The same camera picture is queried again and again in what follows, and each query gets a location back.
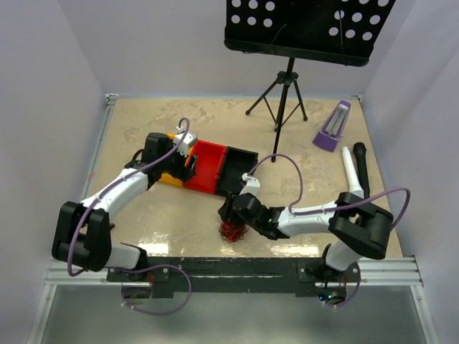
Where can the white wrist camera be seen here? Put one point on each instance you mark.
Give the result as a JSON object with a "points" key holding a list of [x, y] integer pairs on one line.
{"points": [[184, 140], [251, 185]]}

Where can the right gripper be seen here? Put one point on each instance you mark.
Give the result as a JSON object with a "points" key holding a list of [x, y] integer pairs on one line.
{"points": [[226, 213]]}

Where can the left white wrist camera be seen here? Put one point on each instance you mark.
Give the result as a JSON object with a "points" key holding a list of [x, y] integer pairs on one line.
{"points": [[184, 140]]}

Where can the white microphone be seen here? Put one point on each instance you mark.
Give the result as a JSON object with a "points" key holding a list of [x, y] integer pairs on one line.
{"points": [[351, 174]]}

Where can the aluminium frame rail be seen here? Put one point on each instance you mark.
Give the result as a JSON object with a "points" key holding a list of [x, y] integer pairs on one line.
{"points": [[389, 272]]}

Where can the black music stand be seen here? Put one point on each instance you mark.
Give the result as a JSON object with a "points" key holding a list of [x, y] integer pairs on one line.
{"points": [[336, 32]]}

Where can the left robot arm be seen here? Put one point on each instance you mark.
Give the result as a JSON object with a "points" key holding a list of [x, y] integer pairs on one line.
{"points": [[83, 233]]}

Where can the orange plastic bin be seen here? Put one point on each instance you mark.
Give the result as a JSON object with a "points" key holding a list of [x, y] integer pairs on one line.
{"points": [[167, 178]]}

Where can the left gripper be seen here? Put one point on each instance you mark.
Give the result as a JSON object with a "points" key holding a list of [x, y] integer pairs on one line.
{"points": [[185, 173]]}

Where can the purple metronome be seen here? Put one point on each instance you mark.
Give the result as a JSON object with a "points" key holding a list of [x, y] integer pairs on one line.
{"points": [[331, 131]]}

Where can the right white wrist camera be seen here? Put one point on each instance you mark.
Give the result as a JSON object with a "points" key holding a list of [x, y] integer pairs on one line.
{"points": [[251, 185]]}

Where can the black plastic bin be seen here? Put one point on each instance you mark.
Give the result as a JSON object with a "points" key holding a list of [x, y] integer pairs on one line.
{"points": [[235, 163]]}

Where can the red plastic bin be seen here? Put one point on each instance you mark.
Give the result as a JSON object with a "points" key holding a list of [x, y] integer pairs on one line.
{"points": [[209, 161]]}

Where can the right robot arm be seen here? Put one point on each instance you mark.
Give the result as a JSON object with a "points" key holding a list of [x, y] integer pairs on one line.
{"points": [[362, 228]]}

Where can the black microphone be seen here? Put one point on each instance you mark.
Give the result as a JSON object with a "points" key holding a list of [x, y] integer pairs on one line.
{"points": [[359, 151]]}

